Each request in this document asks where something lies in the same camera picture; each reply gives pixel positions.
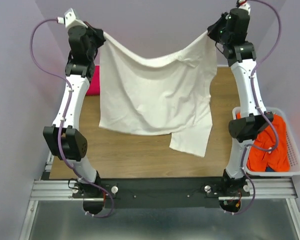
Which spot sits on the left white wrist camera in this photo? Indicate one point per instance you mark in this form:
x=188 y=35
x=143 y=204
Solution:
x=71 y=19

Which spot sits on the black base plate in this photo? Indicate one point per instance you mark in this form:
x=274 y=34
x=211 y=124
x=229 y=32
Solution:
x=155 y=193

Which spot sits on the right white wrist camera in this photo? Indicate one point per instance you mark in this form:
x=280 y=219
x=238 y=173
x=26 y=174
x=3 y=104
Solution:
x=244 y=5

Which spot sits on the white plastic basket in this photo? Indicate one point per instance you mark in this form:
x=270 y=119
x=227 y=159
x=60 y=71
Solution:
x=284 y=161

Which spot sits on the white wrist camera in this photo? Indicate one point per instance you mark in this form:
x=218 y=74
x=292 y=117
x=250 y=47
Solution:
x=71 y=19
x=244 y=5

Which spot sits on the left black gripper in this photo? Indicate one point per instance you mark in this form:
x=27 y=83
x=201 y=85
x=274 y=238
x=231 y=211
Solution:
x=97 y=35

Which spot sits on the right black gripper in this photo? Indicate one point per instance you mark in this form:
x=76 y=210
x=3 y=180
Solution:
x=214 y=28

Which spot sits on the white t shirt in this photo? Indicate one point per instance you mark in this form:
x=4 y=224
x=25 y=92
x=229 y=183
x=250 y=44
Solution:
x=167 y=95

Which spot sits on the folded pink t shirt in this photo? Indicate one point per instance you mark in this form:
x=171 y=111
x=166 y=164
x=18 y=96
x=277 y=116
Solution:
x=94 y=87

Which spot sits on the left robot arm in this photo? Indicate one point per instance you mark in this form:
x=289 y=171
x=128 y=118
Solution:
x=63 y=137

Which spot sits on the aluminium frame rail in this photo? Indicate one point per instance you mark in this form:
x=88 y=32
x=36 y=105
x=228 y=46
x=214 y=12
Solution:
x=42 y=190

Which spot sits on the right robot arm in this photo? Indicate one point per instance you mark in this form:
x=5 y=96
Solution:
x=230 y=31

